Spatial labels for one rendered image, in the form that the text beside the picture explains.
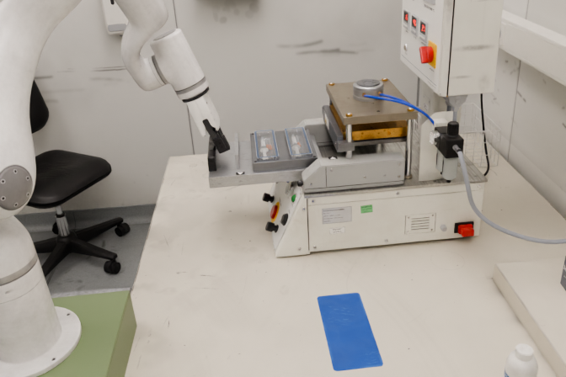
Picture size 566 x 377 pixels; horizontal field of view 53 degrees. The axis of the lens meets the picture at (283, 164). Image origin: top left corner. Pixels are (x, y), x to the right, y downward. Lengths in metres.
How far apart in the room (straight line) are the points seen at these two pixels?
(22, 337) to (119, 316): 0.19
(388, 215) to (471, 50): 0.45
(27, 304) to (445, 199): 0.97
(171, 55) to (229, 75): 1.51
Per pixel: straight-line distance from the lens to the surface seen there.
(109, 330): 1.20
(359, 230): 1.46
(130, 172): 3.13
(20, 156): 0.98
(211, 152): 1.45
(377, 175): 1.40
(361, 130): 1.41
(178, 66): 1.39
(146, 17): 1.28
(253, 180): 1.42
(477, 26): 1.35
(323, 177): 1.37
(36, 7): 1.03
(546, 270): 1.43
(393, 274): 1.42
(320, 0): 2.82
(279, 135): 1.56
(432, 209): 1.48
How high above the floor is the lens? 1.59
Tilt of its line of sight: 26 degrees down
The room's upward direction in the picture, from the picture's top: 3 degrees counter-clockwise
